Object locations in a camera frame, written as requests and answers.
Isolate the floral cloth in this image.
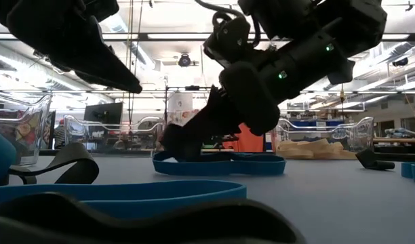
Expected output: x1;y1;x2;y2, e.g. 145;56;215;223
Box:
166;109;200;126

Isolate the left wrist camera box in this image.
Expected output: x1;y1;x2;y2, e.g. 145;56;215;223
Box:
83;0;121;23

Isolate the black monitor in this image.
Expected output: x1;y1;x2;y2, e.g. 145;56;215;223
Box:
83;102;124;125

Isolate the clear plastic basket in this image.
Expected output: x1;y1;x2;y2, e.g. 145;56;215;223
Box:
0;93;54;167
63;114;167;153
269;117;375;160

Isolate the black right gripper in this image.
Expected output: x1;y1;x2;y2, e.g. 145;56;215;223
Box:
188;20;357;146

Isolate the black stand frame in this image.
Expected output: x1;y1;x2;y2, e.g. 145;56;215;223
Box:
164;85;220;113

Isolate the small black camera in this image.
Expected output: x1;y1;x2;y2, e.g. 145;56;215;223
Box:
391;56;410;68

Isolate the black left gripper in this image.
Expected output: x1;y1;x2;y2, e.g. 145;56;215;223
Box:
0;0;144;95

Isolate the black hanging cable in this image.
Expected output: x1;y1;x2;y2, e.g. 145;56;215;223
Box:
132;0;143;81

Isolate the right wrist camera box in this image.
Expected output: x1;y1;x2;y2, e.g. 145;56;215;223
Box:
202;15;253;69

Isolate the black robot with green lights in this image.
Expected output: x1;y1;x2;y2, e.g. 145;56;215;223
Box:
210;134;241;143

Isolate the white cylinder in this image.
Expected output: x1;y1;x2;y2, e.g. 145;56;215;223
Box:
167;92;194;113

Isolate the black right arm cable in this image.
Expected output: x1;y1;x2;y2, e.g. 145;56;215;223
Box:
193;0;262;48

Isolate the black dome camera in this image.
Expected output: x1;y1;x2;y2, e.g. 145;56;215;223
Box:
177;53;193;68

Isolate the orange cloth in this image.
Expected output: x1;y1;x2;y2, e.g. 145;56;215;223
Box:
222;123;265;153

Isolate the tan rubber band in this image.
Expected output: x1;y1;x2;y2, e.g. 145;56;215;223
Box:
277;140;315;159
295;138;330;153
324;141;345;157

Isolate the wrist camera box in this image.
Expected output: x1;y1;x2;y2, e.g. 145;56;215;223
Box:
83;0;121;23
202;15;253;69

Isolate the light blue item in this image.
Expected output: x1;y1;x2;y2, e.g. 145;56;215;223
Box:
384;127;415;139

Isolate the wooden table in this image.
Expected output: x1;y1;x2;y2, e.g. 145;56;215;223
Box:
370;136;415;146

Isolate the person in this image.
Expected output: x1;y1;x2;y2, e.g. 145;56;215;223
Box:
52;118;70;150

